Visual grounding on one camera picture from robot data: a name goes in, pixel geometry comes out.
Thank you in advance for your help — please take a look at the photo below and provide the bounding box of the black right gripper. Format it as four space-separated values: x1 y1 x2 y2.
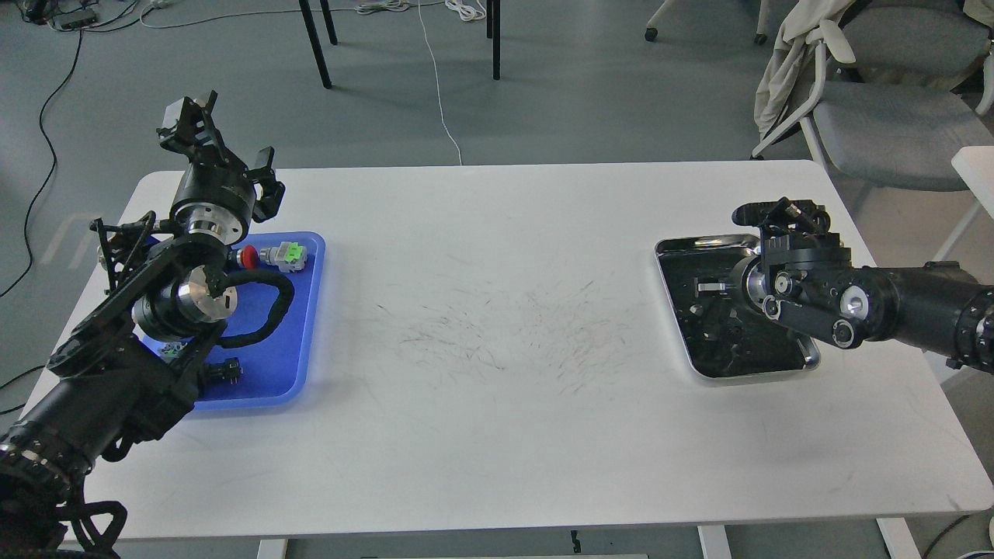
697 199 851 315

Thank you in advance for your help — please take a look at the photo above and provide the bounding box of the beige jacket on chair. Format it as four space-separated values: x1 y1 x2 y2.
753 1 853 138

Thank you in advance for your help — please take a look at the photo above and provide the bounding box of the grey green switch module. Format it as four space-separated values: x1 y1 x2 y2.
259 241 308 273

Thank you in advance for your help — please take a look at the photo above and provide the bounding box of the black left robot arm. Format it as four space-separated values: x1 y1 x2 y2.
2 92 295 558

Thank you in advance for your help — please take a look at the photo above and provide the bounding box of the grey office chair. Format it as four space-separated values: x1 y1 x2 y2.
752 1 992 192

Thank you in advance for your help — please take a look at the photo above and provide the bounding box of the white cable on floor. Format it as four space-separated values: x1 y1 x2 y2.
356 0 488 166

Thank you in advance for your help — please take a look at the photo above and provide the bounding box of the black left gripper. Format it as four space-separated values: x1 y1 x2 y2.
157 91 285 243

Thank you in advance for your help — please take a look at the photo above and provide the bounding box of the metal tray with black mat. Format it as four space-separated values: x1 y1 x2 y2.
655 234 821 382

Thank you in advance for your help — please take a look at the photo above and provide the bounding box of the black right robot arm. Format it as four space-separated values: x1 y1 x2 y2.
728 197 993 373

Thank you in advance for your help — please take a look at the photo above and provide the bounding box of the black table legs background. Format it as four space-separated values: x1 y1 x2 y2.
298 0 502 89

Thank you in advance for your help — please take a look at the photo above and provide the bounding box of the green push button switch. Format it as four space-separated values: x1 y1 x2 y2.
158 341 187 363

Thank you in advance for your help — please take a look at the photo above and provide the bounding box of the black cable on floor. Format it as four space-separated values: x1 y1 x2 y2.
0 31 85 299

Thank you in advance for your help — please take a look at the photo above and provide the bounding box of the red push button switch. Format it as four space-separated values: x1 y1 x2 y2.
226 245 260 270

